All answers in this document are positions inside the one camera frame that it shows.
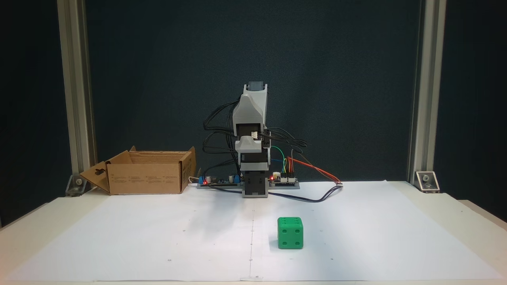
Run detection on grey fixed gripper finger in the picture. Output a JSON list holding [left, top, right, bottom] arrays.
[[233, 91, 268, 119]]

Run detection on green die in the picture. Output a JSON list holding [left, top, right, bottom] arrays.
[[277, 217, 304, 250]]

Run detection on power board with blue part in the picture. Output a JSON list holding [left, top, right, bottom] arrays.
[[197, 173, 243, 189]]

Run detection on brown cardboard box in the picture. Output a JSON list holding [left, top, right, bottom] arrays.
[[79, 146, 197, 195]]

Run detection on white paper sheet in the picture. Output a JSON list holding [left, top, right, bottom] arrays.
[[6, 181, 503, 282]]

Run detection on black motor cable bundle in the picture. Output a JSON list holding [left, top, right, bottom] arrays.
[[203, 100, 308, 167]]

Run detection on green jumper wire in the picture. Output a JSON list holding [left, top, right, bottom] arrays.
[[271, 146, 287, 175]]

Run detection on controller board with jumper wires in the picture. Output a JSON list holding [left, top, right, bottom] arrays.
[[269, 172, 300, 190]]

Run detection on orange wires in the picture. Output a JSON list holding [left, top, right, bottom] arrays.
[[286, 156, 343, 186]]

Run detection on black cable with white plug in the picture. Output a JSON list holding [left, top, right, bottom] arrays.
[[204, 183, 344, 203]]

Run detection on aluminium frame post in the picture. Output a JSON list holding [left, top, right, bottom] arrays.
[[407, 0, 447, 184], [57, 0, 97, 186]]

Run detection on metal corner bracket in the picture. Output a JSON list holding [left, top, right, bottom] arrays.
[[415, 171, 440, 194], [65, 174, 88, 197]]

